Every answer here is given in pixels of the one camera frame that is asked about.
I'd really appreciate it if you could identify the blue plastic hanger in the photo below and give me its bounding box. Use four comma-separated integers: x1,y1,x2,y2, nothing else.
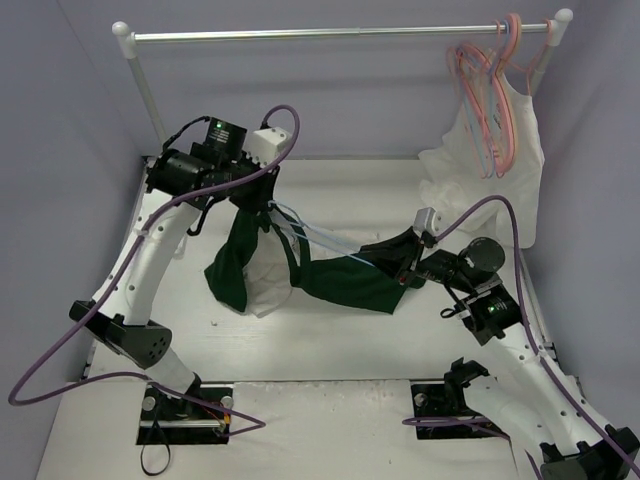
267,200,377,266

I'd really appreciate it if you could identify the white and green t-shirt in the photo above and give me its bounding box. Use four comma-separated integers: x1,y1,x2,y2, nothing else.
204,207,425,318

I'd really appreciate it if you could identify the pink plastic hanger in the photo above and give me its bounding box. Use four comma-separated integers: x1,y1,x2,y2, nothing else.
447,13,522,179

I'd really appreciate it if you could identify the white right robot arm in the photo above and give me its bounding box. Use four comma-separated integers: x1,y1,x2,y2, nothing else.
358,230,639,479

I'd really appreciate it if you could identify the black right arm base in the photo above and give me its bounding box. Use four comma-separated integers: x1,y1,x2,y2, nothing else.
402,357,510,441

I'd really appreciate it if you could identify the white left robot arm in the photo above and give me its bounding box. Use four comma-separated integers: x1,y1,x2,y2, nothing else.
70,116,299,420

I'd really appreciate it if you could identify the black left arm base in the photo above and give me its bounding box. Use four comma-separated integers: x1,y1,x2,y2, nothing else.
135,382,235,476

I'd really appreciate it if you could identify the pink hanger under garment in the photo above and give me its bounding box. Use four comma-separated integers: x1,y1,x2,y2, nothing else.
509,19,554,97

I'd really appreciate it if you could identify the white hanging garment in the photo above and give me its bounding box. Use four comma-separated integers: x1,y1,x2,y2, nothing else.
418,78,545,249

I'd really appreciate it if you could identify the white clothes rack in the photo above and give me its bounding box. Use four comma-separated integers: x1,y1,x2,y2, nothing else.
119,1,564,157

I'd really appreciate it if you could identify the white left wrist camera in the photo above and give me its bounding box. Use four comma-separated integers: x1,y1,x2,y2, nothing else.
243,127,292,167

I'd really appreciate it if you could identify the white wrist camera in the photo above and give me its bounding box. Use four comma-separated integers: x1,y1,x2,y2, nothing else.
413,207,446,237
243,127,292,167

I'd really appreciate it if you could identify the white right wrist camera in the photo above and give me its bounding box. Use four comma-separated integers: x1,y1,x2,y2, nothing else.
413,207,446,237

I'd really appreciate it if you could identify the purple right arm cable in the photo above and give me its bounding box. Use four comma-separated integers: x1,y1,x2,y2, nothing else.
402,194,640,474

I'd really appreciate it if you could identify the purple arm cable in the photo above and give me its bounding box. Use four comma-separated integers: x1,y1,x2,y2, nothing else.
402,194,640,474
7,104,301,439

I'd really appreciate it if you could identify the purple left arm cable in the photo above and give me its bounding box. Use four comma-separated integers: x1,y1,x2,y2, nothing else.
7,104,301,439

